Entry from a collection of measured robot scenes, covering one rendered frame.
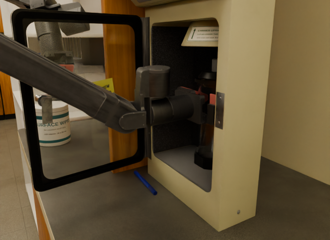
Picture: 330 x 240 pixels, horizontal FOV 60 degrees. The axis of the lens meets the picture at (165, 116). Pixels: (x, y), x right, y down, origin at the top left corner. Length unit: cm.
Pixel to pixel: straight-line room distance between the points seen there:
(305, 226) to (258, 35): 42
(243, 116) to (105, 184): 44
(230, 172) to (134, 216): 25
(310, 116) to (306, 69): 14
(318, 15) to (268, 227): 58
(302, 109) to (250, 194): 38
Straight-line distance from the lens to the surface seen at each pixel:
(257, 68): 59
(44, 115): 67
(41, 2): 80
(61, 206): 77
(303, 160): 100
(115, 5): 82
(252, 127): 61
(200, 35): 63
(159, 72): 58
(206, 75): 68
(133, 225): 67
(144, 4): 74
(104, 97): 56
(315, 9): 95
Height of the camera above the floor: 133
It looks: 15 degrees down
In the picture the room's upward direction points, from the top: straight up
